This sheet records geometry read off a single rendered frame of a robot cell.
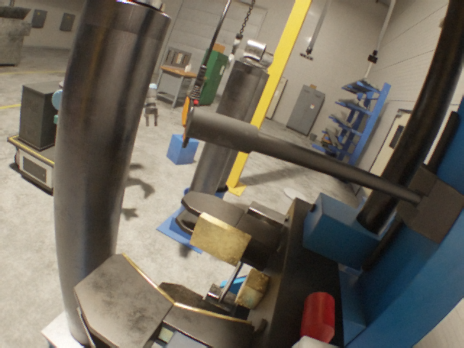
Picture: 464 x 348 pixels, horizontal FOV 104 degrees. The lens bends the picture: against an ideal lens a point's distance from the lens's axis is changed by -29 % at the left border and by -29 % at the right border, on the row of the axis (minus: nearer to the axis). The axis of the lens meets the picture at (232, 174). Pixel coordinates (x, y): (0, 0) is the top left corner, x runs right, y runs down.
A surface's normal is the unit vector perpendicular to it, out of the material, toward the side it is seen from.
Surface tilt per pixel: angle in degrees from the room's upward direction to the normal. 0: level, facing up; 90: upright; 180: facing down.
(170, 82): 90
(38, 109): 90
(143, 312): 0
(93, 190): 90
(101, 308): 0
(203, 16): 90
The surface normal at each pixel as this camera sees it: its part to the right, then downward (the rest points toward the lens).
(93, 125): 0.35, 0.49
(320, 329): -0.12, -0.53
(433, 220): -0.28, 0.29
